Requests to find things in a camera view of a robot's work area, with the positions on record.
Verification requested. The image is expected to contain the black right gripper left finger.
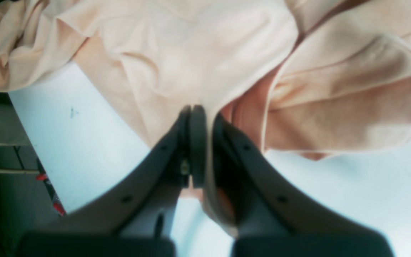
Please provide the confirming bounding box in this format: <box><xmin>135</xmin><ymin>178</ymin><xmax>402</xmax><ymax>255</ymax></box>
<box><xmin>16</xmin><ymin>105</ymin><xmax>206</xmax><ymax>257</ymax></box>

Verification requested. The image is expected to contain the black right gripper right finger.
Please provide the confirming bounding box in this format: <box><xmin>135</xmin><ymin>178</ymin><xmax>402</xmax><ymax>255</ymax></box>
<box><xmin>213</xmin><ymin>115</ymin><xmax>394</xmax><ymax>257</ymax></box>

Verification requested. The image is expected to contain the peach T-shirt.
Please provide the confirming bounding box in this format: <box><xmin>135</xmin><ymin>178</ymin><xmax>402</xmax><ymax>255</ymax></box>
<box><xmin>0</xmin><ymin>0</ymin><xmax>411</xmax><ymax>161</ymax></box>

